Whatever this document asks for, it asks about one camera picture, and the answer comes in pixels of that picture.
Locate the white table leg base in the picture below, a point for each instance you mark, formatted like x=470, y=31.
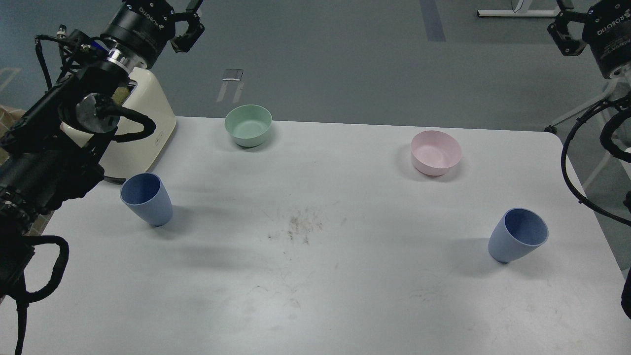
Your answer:
x=519, y=9

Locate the pink bowl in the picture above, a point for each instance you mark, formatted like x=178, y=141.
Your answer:
x=434, y=153

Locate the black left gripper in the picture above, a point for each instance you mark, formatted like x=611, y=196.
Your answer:
x=145, y=26

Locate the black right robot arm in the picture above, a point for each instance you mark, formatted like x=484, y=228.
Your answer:
x=615, y=109

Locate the green bowl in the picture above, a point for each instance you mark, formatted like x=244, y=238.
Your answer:
x=249, y=125

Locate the blue cup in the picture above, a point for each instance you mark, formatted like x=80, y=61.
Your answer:
x=146, y=196
x=519, y=232

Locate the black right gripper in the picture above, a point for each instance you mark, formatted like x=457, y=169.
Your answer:
x=607, y=32

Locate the cream toaster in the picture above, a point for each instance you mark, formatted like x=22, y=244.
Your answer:
x=137, y=117

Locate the grey floor plate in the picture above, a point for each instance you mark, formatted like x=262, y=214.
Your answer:
x=232, y=86

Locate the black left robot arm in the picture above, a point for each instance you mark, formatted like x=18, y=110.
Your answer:
x=54, y=150

